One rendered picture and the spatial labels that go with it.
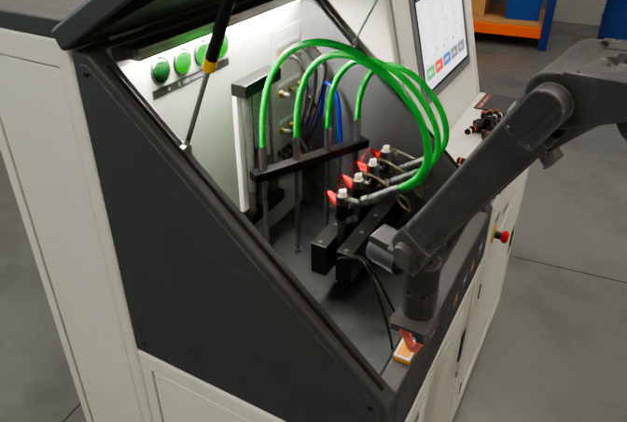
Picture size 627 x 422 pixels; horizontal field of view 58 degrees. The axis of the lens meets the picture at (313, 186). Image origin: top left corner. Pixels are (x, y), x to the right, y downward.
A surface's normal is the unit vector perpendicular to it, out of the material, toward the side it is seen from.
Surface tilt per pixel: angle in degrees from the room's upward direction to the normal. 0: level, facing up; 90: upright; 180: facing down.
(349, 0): 90
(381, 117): 90
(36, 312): 0
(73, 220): 90
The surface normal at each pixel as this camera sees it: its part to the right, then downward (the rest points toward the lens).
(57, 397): 0.00, -0.86
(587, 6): -0.39, 0.47
